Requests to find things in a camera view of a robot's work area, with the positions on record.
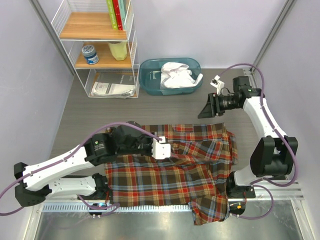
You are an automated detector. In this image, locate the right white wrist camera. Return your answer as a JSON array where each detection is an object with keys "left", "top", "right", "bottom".
[{"left": 210, "top": 75, "right": 225, "bottom": 95}]

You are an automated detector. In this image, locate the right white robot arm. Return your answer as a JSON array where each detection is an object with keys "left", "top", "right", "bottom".
[{"left": 197, "top": 75, "right": 298, "bottom": 199}]

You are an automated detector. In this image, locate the teal plastic basin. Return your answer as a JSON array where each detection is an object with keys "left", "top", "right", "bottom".
[{"left": 138, "top": 57, "right": 203, "bottom": 96}]

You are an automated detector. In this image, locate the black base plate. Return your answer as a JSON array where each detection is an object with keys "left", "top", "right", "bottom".
[{"left": 82, "top": 186, "right": 256, "bottom": 200}]

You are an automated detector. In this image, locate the white slotted cable duct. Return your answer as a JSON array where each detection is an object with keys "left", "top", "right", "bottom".
[{"left": 42, "top": 202, "right": 192, "bottom": 213}]

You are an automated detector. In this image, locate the teal book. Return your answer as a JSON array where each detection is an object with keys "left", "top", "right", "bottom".
[{"left": 118, "top": 0, "right": 128, "bottom": 26}]

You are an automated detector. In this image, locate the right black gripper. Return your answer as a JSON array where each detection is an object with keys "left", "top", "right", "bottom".
[{"left": 198, "top": 92, "right": 240, "bottom": 119}]

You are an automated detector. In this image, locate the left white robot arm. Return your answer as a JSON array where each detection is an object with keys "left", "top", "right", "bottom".
[{"left": 14, "top": 121, "right": 163, "bottom": 207}]

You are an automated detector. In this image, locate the red book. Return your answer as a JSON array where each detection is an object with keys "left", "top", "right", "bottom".
[{"left": 112, "top": 0, "right": 123, "bottom": 31}]

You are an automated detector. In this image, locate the white wire wooden shelf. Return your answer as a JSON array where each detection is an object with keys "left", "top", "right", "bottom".
[{"left": 51, "top": 0, "right": 140, "bottom": 99}]

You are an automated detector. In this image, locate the grey white booklet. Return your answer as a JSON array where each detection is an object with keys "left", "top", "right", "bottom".
[{"left": 91, "top": 72, "right": 135, "bottom": 98}]

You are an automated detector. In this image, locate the plaid flannel long sleeve shirt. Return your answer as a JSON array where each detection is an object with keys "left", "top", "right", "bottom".
[{"left": 104, "top": 123, "right": 238, "bottom": 226}]

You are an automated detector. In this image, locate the white long sleeve shirt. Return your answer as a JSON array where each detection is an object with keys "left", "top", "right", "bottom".
[{"left": 160, "top": 62, "right": 203, "bottom": 89}]

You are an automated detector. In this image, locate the yellow plastic container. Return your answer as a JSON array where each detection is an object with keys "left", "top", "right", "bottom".
[{"left": 108, "top": 41, "right": 128, "bottom": 61}]

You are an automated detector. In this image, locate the blue white jar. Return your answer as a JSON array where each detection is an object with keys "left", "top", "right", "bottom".
[{"left": 81, "top": 44, "right": 99, "bottom": 65}]

